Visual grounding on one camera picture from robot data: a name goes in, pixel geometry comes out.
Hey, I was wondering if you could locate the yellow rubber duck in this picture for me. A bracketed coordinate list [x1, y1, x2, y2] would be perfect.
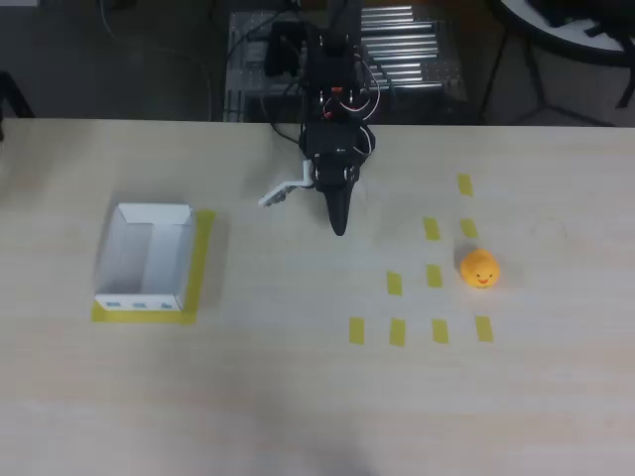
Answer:
[459, 249, 501, 291]

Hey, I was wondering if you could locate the aluminium frame rack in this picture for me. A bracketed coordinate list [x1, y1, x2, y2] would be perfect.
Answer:
[222, 4, 470, 124]

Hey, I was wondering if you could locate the yellow tape square outline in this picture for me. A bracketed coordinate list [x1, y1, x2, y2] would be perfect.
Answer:
[90, 208, 218, 326]

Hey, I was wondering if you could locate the black table leg stand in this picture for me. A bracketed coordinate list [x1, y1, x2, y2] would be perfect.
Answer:
[478, 19, 635, 126]

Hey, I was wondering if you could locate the black cable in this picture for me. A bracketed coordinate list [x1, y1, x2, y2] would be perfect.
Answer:
[269, 122, 305, 147]

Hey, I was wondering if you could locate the white cardboard box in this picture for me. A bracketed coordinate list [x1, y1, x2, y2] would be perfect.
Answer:
[93, 201, 195, 313]

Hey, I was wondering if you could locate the round white table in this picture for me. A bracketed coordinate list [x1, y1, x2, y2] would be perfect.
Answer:
[485, 0, 635, 69]

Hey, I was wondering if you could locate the white floor cable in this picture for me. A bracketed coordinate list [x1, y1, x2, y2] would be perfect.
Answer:
[97, 0, 116, 39]

